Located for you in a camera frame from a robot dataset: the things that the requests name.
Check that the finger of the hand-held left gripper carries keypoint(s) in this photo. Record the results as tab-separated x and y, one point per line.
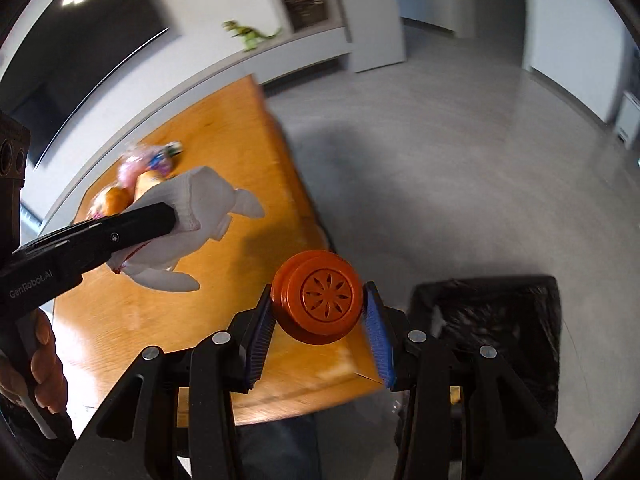
140	227

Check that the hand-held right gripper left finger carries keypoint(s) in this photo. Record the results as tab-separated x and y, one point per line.
260	345

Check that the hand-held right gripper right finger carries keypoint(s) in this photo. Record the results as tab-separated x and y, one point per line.
380	340

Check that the white cotton glove red cuff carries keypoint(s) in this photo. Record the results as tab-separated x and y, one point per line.
200	220

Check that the orange round plastic lid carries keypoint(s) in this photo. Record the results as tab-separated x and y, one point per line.
322	305

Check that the trash bin with black bag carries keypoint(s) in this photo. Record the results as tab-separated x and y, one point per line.
500	320

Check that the person's left hand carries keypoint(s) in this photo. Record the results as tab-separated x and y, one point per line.
42	365

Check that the flattened orange paper cup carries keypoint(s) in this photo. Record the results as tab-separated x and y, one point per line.
147	180

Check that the bag of pink rubber bands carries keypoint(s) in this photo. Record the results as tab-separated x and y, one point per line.
132	165

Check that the green snack packet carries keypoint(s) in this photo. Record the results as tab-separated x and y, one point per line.
172	149

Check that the green dinosaur toy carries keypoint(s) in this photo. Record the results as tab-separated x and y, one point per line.
247	35

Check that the white box appliance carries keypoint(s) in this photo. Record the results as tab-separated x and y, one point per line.
627	120

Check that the black wall television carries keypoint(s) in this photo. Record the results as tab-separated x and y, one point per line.
75	35

